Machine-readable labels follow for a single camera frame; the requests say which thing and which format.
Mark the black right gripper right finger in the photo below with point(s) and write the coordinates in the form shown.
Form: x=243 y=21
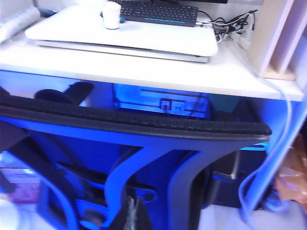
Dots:
x=142 y=219

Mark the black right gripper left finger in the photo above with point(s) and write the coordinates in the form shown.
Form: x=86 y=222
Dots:
x=124 y=219

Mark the black mesh office chair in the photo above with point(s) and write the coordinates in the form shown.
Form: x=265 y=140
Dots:
x=144 y=122

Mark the cardboard box with pink print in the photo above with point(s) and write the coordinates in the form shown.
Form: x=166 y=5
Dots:
x=19 y=184

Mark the orange brown plastic bag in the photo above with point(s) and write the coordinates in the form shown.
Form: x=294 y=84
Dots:
x=291 y=177

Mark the white desktop riser board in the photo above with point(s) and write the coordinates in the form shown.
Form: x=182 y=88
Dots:
x=120 y=39

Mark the white paper cup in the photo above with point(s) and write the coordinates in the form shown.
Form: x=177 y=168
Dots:
x=110 y=16

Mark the black keyboard with blue stripe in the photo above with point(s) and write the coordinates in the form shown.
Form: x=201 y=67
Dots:
x=158 y=12

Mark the small blue desk object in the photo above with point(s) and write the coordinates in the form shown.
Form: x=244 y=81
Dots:
x=46 y=12

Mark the clear plastic wrapped bundle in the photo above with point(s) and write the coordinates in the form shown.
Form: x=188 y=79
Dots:
x=16 y=22

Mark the light wooden partition shelf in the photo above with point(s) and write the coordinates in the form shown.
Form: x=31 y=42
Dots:
x=275 y=36

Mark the wall socket panel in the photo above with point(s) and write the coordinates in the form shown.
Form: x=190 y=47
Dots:
x=172 y=105

